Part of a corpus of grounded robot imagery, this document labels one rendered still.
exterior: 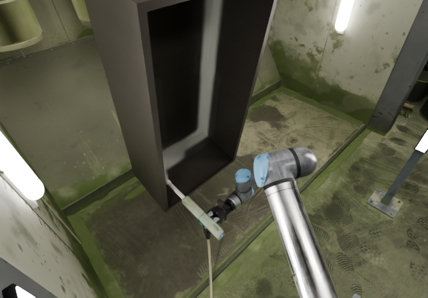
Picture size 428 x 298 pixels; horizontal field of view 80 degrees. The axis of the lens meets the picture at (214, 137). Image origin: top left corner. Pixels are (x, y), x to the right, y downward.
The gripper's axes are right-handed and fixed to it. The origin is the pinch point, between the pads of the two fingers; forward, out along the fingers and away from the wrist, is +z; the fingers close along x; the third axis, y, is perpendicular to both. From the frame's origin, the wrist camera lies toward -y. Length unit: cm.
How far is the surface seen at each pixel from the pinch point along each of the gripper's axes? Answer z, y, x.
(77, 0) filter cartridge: -14, -83, 136
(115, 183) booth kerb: 14, 47, 99
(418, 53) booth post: -208, -43, -25
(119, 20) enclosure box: 14, -104, 19
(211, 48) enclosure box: -48, -70, 46
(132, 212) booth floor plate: 17, 52, 68
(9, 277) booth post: 64, -69, -9
